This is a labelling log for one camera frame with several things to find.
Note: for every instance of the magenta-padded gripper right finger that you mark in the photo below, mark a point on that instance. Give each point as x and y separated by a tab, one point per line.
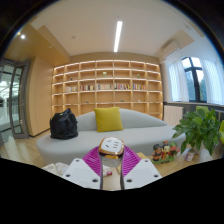
141	171

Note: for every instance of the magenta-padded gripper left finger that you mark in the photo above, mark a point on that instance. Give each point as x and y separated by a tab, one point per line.
83	171

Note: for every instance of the white charger with gold band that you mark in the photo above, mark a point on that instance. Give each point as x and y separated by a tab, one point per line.
111	148

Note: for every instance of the small patterned white pouch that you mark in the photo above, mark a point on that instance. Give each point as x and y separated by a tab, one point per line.
62	167

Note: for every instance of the colourful figurine group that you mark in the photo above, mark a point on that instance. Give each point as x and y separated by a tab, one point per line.
165	152

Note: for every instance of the grey curved sofa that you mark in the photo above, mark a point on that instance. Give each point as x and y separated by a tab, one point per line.
143	136

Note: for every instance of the black backpack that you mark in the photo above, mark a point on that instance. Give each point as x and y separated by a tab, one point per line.
63	125

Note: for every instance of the small white and red jar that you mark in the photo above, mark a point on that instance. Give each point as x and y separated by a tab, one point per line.
190	155

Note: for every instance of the yellow cushion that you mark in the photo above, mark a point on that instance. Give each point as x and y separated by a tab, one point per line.
108	119

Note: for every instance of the green potted plant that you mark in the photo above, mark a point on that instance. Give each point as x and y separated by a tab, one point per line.
200	128

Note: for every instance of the green chair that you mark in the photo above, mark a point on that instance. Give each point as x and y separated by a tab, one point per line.
202	109
222	131

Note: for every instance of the white sheer curtain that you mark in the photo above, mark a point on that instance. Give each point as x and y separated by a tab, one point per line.
215	83
177	81

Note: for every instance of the dark-framed window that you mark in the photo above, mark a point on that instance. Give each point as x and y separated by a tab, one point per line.
195	80

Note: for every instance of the white air conditioner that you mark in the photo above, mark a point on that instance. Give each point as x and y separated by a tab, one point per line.
171	49

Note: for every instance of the long ceiling light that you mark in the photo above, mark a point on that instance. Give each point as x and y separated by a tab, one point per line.
118	36

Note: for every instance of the white wall radiator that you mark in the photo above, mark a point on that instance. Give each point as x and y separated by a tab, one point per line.
172	116

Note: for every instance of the wooden wall shelf unit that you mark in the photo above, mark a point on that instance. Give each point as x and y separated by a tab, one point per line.
106	90

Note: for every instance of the glass door with grey frame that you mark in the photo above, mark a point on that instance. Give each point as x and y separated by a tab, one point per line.
13	100

